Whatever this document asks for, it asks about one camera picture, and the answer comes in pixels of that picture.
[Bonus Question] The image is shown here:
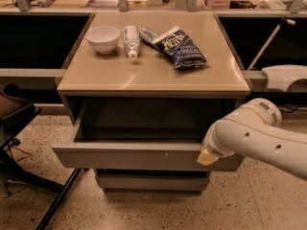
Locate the grey top drawer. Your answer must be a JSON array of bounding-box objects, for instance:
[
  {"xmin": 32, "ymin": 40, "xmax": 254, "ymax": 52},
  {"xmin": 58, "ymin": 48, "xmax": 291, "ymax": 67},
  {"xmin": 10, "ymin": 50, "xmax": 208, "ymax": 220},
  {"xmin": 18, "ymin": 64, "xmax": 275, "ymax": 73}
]
[{"xmin": 53, "ymin": 98, "xmax": 243, "ymax": 172}]

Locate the grey drawer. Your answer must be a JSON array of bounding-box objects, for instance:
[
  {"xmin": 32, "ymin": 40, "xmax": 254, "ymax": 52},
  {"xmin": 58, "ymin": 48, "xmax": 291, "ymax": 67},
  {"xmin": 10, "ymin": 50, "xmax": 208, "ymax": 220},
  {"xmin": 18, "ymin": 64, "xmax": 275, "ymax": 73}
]
[
  {"xmin": 53, "ymin": 98, "xmax": 243, "ymax": 172},
  {"xmin": 96, "ymin": 176, "xmax": 209, "ymax": 191}
]

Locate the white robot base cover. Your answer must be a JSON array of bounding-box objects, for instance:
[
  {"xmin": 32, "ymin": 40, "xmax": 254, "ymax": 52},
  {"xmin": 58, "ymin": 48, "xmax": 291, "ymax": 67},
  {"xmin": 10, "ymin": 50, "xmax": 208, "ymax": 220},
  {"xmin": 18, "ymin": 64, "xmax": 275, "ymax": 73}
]
[{"xmin": 261, "ymin": 64, "xmax": 307, "ymax": 92}]

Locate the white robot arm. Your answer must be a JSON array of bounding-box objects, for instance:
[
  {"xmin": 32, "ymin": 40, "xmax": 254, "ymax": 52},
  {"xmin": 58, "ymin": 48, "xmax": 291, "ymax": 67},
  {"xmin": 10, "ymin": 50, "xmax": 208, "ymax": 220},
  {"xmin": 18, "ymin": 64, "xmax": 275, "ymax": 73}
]
[{"xmin": 197, "ymin": 98, "xmax": 307, "ymax": 180}]

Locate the grey drawer cabinet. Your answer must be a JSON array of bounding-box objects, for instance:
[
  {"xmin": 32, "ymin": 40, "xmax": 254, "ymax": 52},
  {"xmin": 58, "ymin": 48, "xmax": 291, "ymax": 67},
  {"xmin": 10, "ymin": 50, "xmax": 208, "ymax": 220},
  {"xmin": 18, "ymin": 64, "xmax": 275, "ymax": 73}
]
[{"xmin": 55, "ymin": 11, "xmax": 253, "ymax": 196}]

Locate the grey bottom drawer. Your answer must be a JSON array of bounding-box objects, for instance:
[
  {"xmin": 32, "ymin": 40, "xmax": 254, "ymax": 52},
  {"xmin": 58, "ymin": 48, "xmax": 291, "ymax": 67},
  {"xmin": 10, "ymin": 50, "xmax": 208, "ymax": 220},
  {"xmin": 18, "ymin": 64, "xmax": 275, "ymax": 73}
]
[{"xmin": 96, "ymin": 176, "xmax": 209, "ymax": 191}]

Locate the blue vinegar chips bag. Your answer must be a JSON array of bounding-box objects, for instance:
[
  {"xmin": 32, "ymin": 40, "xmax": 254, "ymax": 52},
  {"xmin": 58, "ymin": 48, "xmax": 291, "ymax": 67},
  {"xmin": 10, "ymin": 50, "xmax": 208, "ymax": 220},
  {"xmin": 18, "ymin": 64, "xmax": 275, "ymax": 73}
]
[{"xmin": 139, "ymin": 26, "xmax": 207, "ymax": 70}]

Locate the clear plastic water bottle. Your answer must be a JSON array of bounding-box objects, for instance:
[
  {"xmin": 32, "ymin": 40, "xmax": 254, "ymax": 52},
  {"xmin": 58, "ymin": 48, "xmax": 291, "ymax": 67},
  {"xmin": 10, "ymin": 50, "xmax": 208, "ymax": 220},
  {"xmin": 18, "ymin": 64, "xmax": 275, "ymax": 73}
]
[{"xmin": 124, "ymin": 25, "xmax": 140, "ymax": 60}]

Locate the white ceramic bowl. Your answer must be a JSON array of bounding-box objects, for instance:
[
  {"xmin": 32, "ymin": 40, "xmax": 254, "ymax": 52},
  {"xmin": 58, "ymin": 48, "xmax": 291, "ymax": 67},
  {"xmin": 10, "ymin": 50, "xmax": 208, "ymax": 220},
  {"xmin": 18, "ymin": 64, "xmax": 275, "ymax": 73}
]
[{"xmin": 85, "ymin": 26, "xmax": 120, "ymax": 54}]

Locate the white-tipped grey rod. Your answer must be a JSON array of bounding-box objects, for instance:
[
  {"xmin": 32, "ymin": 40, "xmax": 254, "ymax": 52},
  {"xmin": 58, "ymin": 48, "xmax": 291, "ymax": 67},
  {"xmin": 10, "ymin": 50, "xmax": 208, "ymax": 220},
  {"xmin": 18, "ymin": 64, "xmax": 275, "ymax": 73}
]
[{"xmin": 248, "ymin": 17, "xmax": 295, "ymax": 71}]

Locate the black office chair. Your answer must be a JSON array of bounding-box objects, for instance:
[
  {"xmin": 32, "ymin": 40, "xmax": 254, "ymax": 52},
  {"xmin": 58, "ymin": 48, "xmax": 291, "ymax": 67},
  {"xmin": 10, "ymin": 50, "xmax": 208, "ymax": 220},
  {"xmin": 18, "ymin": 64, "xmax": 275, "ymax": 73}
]
[{"xmin": 0, "ymin": 82, "xmax": 84, "ymax": 230}]

